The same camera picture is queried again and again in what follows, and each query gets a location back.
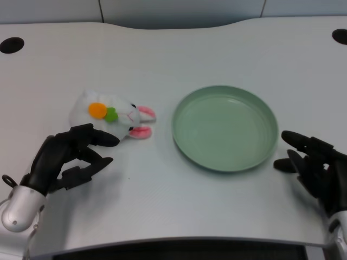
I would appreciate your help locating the green round plate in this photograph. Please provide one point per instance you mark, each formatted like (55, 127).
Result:
(225, 130)

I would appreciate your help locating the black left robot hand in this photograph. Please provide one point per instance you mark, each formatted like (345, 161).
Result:
(51, 154)

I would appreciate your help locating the white rabbit doll with carrot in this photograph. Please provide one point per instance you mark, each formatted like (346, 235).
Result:
(116, 116)

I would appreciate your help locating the dark robot torso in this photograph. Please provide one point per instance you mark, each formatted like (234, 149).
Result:
(179, 249)

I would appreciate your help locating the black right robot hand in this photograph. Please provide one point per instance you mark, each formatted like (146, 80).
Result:
(320, 168)

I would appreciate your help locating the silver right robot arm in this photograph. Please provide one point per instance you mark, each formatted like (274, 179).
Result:
(338, 233)

